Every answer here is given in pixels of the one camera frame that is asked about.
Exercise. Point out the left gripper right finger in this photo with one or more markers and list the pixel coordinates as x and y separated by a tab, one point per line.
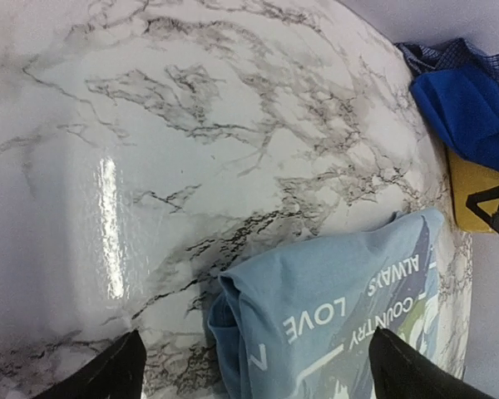
400	372

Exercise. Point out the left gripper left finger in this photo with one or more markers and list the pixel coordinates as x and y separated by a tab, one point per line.
117	372

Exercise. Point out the light blue t-shirt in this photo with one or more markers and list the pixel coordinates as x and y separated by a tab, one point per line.
296	321

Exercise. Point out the blue patterned button shirt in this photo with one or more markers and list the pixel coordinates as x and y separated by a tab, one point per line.
448	55

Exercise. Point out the yellow plastic laundry basket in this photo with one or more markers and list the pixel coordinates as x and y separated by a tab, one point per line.
467	179

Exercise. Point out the royal blue garment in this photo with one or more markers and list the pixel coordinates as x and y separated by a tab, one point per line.
462	107

